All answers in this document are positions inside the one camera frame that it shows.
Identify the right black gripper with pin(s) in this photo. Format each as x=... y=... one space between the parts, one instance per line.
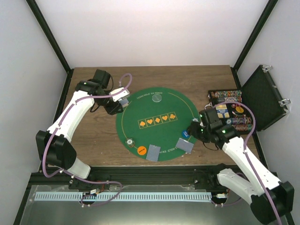
x=192 y=131

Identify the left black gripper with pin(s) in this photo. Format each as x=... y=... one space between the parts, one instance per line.
x=112 y=110

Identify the blue small blind button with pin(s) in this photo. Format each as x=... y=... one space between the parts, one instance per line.
x=185 y=134

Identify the blue playing card deck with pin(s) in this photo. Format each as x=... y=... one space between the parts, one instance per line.
x=124 y=102

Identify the dealt cards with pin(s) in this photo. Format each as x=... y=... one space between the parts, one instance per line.
x=153 y=153
x=184 y=145

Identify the stack of poker chips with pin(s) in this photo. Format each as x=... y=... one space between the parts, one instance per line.
x=130 y=142

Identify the clear dealer button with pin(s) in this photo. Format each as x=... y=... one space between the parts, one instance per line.
x=156 y=98

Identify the orange big blind button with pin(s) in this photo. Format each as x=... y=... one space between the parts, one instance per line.
x=141 y=150

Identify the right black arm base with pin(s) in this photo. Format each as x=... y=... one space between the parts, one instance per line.
x=207 y=181

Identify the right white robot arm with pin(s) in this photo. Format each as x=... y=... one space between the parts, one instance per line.
x=268 y=197

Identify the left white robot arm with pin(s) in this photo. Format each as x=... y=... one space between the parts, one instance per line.
x=54 y=146

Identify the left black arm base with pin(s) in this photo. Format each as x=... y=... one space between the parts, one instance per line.
x=80 y=185

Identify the boxed card deck in case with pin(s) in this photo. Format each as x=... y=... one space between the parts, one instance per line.
x=222 y=111

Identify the round green poker mat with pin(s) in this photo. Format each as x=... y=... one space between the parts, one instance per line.
x=160 y=124

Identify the bottom chip row in case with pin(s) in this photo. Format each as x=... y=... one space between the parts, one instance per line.
x=246 y=128

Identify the chip row in case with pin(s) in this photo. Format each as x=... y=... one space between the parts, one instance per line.
x=246 y=128
x=226 y=93
x=229 y=99
x=238 y=121

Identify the top chip row in case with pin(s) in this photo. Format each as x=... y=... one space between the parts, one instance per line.
x=226 y=93

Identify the black poker set case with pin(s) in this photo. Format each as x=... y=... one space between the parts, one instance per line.
x=261 y=100

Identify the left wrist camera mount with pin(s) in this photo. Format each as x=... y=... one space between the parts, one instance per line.
x=119 y=94

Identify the black aluminium frame rail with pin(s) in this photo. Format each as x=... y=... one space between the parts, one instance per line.
x=139 y=175

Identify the light blue slotted cable duct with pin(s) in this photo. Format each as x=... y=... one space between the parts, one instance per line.
x=126 y=196

